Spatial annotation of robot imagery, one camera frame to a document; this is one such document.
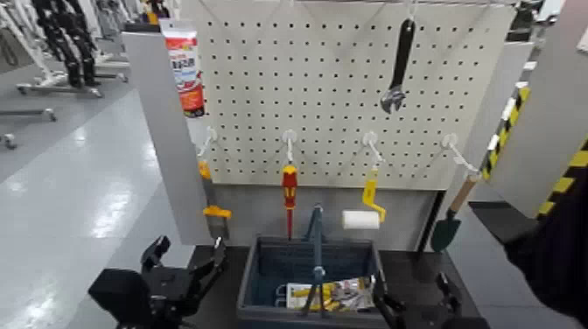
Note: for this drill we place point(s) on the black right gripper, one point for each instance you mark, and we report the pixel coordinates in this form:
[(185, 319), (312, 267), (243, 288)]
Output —
[(436, 320)]

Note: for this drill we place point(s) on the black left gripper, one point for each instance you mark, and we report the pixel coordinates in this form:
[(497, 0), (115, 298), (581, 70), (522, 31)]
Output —
[(170, 289)]

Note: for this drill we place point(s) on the packaged yellow tool set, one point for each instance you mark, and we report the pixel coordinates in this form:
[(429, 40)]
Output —
[(349, 294)]

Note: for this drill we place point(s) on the grey panel below pegboard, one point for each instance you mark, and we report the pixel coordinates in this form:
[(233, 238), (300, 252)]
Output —
[(257, 206)]

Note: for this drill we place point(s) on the plain grey side panel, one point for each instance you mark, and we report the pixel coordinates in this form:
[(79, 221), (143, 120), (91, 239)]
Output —
[(165, 138)]

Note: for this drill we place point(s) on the white pegboard hook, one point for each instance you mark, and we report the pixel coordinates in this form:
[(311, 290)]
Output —
[(370, 138), (450, 140), (289, 136), (410, 7), (210, 134)]

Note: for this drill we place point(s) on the red yellow screwdriver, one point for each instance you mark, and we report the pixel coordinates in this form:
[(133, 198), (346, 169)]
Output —
[(289, 184)]

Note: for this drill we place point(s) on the black bulky object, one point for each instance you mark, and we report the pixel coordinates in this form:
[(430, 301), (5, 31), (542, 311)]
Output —
[(556, 257)]

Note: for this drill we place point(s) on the red white sealant tube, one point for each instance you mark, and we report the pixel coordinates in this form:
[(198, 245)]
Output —
[(186, 69)]

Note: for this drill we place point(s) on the grey caster wheel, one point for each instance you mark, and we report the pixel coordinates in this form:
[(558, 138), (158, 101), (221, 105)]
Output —
[(9, 140)]

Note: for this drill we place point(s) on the grey wheeled base bar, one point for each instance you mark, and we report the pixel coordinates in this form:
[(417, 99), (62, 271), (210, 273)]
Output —
[(27, 112)]

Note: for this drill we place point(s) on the white perforated pegboard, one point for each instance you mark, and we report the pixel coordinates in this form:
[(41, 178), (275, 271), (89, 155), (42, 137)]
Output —
[(321, 92)]

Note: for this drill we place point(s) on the grey side panel with tape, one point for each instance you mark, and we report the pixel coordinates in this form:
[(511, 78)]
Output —
[(500, 92)]

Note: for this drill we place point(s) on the large grey board with tape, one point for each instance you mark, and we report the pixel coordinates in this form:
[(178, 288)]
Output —
[(546, 115)]

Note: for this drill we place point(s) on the white wheeled stand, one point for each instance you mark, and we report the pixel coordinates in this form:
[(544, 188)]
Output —
[(37, 69)]

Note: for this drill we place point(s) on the black adjustable wrench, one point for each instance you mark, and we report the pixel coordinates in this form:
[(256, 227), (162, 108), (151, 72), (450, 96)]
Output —
[(403, 50)]

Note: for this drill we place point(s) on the black robot on stand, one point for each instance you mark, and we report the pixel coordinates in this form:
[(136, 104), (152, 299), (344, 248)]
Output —
[(64, 37)]

